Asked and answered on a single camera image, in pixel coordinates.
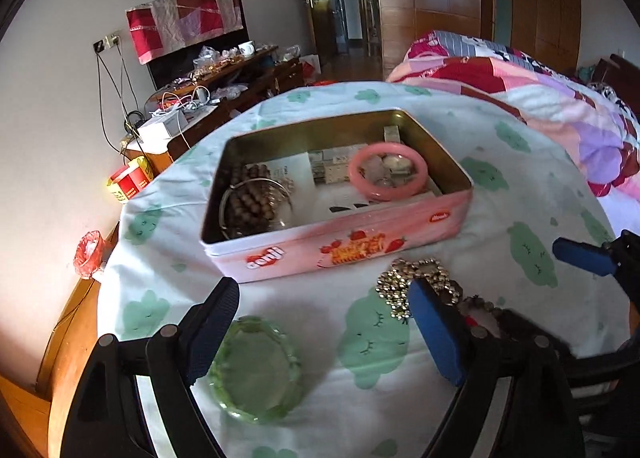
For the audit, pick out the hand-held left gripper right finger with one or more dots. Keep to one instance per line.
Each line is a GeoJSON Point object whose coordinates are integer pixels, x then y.
{"type": "Point", "coordinates": [435, 333]}

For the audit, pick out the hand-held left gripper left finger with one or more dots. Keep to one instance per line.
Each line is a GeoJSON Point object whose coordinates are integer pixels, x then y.
{"type": "Point", "coordinates": [215, 328]}

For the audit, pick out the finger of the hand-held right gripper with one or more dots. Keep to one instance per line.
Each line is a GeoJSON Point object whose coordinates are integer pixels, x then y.
{"type": "Point", "coordinates": [585, 255]}
{"type": "Point", "coordinates": [605, 373]}

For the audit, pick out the green jade bangle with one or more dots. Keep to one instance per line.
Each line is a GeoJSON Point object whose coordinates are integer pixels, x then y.
{"type": "Point", "coordinates": [287, 398]}

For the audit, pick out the pink tin box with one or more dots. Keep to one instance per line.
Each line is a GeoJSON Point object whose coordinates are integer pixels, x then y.
{"type": "Point", "coordinates": [300, 248]}

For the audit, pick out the silver wristwatch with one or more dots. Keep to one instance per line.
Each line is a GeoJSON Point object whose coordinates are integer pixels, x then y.
{"type": "Point", "coordinates": [397, 165]}

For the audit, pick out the pink bangle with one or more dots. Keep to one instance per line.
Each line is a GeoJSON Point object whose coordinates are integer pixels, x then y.
{"type": "Point", "coordinates": [357, 177]}

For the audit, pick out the white green printed tablecloth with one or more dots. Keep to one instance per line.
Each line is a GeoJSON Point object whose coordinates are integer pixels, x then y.
{"type": "Point", "coordinates": [500, 177]}

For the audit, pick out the pink plastic bag bin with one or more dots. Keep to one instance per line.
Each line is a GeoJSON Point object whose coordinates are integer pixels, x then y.
{"type": "Point", "coordinates": [89, 253]}

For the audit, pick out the patchwork quilt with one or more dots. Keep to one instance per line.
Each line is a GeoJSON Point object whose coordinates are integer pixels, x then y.
{"type": "Point", "coordinates": [550, 102]}

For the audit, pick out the red carton box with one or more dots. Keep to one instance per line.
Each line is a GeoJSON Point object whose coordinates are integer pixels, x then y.
{"type": "Point", "coordinates": [129, 182]}

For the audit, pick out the printed paper leaflet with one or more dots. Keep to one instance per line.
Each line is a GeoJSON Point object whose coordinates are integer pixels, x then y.
{"type": "Point", "coordinates": [325, 198]}

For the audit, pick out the wooden headboard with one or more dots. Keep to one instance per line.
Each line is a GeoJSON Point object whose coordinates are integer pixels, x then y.
{"type": "Point", "coordinates": [617, 77]}

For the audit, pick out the white box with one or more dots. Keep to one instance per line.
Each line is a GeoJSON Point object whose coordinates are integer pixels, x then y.
{"type": "Point", "coordinates": [160, 126]}

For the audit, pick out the wooden television cabinet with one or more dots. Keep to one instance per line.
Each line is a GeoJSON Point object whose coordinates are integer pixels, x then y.
{"type": "Point", "coordinates": [285, 77]}

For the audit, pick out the black television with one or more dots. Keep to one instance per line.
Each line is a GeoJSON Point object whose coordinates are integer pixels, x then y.
{"type": "Point", "coordinates": [175, 65]}

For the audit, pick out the white shopping bag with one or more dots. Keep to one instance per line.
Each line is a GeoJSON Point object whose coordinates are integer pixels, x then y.
{"type": "Point", "coordinates": [311, 66]}

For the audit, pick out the white mug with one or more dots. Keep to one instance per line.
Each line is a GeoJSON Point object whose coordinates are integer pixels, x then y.
{"type": "Point", "coordinates": [246, 48]}

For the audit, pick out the wooden wardrobe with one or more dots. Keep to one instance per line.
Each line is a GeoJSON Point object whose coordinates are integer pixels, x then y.
{"type": "Point", "coordinates": [450, 2]}

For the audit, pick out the red pink patchwork cloth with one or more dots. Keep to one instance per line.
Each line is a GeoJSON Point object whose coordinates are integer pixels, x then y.
{"type": "Point", "coordinates": [175, 22]}

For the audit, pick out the wall power outlet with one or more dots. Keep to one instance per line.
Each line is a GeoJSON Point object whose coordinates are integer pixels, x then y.
{"type": "Point", "coordinates": [106, 43]}

